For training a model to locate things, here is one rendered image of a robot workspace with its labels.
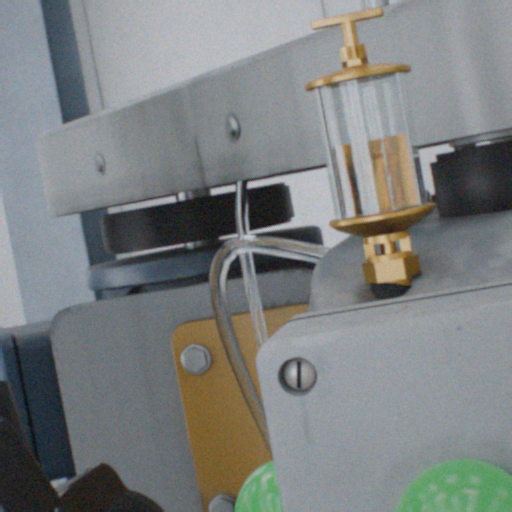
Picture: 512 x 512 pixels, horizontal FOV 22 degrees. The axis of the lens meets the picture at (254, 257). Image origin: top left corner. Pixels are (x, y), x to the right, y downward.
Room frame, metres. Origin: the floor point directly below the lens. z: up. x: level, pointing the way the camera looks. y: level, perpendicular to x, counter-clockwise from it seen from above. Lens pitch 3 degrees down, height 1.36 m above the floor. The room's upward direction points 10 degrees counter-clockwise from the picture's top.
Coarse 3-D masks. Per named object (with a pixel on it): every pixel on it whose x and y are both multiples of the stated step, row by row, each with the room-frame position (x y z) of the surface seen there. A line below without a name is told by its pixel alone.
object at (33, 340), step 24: (0, 336) 0.75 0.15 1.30; (24, 336) 0.76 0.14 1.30; (48, 336) 0.76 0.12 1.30; (0, 360) 0.75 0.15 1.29; (24, 360) 0.75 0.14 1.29; (48, 360) 0.75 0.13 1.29; (24, 384) 0.75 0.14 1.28; (48, 384) 0.75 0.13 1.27; (24, 408) 0.75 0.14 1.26; (48, 408) 0.75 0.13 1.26; (48, 432) 0.75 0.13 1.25; (48, 456) 0.75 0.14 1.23; (72, 456) 0.75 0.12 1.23
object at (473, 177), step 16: (496, 144) 0.43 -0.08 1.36; (448, 160) 0.45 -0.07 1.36; (464, 160) 0.44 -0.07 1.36; (480, 160) 0.43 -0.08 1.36; (496, 160) 0.43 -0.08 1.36; (432, 176) 0.47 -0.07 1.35; (448, 176) 0.45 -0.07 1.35; (464, 176) 0.44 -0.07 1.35; (480, 176) 0.43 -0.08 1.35; (496, 176) 0.43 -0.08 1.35; (448, 192) 0.45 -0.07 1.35; (464, 192) 0.44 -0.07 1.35; (480, 192) 0.44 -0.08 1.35; (496, 192) 0.43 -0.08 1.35; (448, 208) 0.45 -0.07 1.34; (464, 208) 0.44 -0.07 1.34; (480, 208) 0.44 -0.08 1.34; (496, 208) 0.43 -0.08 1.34
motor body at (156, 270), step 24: (312, 240) 0.79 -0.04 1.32; (120, 264) 0.78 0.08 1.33; (144, 264) 0.76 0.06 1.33; (168, 264) 0.76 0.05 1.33; (192, 264) 0.75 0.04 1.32; (240, 264) 0.76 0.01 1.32; (264, 264) 0.77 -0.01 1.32; (288, 264) 0.78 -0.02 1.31; (312, 264) 0.80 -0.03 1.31; (96, 288) 0.79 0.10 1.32; (120, 288) 0.78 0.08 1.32; (144, 288) 0.78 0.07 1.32
